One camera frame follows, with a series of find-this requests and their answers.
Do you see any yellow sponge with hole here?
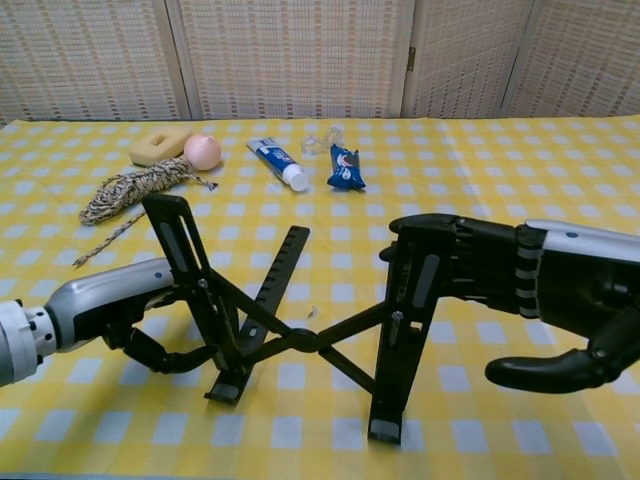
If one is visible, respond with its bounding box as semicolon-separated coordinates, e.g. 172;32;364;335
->
128;126;194;168

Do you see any black folding stand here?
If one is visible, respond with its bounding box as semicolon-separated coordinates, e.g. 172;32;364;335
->
142;193;457;446

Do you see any woven folding screen panel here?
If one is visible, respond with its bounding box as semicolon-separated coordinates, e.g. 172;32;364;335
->
167;0;416;121
502;0;640;119
0;0;194;126
402;0;536;120

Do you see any white blue toothpaste tube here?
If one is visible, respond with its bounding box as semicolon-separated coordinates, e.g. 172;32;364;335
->
246;138;309;194

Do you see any yellow white checked tablecloth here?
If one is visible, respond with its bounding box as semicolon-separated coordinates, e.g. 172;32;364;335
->
0;117;640;480

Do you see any pink peach ball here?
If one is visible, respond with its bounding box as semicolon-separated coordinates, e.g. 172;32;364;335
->
183;133;222;171

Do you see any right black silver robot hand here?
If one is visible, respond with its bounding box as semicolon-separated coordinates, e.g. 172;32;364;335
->
378;213;640;396

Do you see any blue cookie packet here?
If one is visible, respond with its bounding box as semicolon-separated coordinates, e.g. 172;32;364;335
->
326;142;367;191

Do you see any braided multicolour rope bundle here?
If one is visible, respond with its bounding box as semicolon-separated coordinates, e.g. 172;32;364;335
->
73;157;220;267

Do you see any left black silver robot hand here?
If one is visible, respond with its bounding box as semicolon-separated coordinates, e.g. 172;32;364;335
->
44;257;219;375

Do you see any clear plastic ring piece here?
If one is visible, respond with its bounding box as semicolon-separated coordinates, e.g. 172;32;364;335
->
299;126;345;157

